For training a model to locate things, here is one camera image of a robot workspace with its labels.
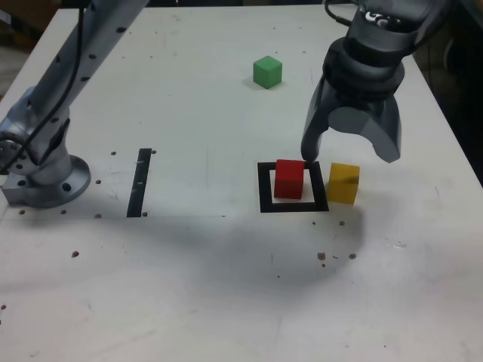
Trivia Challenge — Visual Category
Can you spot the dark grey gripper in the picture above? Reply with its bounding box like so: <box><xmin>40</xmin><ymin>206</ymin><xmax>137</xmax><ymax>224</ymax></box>
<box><xmin>300</xmin><ymin>81</ymin><xmax>404</xmax><ymax>164</ymax></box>

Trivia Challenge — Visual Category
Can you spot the yellow cube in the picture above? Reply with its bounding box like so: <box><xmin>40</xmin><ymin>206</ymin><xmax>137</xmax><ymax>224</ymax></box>
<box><xmin>325</xmin><ymin>162</ymin><xmax>361</xmax><ymax>205</ymax></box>

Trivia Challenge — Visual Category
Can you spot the red cube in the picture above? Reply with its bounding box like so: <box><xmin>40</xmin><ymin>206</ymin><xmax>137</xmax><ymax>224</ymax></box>
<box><xmin>273</xmin><ymin>158</ymin><xmax>306</xmax><ymax>200</ymax></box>

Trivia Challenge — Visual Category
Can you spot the green cube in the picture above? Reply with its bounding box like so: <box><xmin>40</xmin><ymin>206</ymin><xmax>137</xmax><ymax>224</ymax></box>
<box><xmin>252</xmin><ymin>55</ymin><xmax>284</xmax><ymax>91</ymax></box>

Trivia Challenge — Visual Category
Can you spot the black tape square outline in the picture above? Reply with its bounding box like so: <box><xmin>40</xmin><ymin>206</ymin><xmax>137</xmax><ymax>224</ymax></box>
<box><xmin>257</xmin><ymin>161</ymin><xmax>330</xmax><ymax>214</ymax></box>

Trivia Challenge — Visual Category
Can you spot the black tape strip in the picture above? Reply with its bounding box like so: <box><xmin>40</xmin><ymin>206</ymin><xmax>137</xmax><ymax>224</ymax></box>
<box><xmin>126</xmin><ymin>148</ymin><xmax>152</xmax><ymax>218</ymax></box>

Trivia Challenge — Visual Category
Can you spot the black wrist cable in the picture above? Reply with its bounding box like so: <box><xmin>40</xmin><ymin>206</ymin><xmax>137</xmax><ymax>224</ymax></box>
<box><xmin>324</xmin><ymin>0</ymin><xmax>355</xmax><ymax>27</ymax></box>

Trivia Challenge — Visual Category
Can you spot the black base cable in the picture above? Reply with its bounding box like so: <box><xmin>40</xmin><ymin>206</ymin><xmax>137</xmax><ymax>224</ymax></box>
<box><xmin>0</xmin><ymin>0</ymin><xmax>84</xmax><ymax>174</ymax></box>

